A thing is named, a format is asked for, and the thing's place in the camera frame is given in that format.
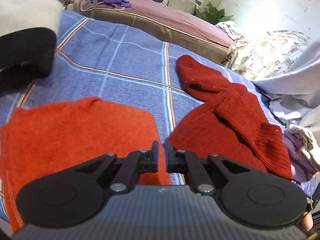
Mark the lilac crumpled garment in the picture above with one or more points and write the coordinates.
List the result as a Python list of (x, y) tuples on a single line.
[(303, 153)]

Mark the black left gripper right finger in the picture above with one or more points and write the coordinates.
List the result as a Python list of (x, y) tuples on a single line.
[(245, 194)]

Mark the blue plaid bed sheet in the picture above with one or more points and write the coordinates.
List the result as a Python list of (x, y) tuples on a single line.
[(119, 64)]

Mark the green potted plant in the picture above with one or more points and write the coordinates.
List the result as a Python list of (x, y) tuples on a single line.
[(212, 15)]

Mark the beige armchair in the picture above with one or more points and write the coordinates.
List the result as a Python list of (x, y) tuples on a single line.
[(187, 6)]

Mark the floral cream blanket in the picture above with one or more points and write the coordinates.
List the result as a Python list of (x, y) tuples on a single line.
[(263, 55)]

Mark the brown mattress with pink cover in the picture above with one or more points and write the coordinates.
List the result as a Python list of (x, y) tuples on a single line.
[(165, 23)]

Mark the dark red knit sweater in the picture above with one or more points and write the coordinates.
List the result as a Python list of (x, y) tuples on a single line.
[(230, 122)]

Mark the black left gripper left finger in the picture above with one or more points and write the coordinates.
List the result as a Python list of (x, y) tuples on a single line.
[(77, 194)]

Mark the folded orange knit garment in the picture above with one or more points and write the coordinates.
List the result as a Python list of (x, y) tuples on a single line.
[(51, 138)]

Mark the black and white folded garment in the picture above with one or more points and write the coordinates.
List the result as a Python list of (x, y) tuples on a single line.
[(29, 30)]

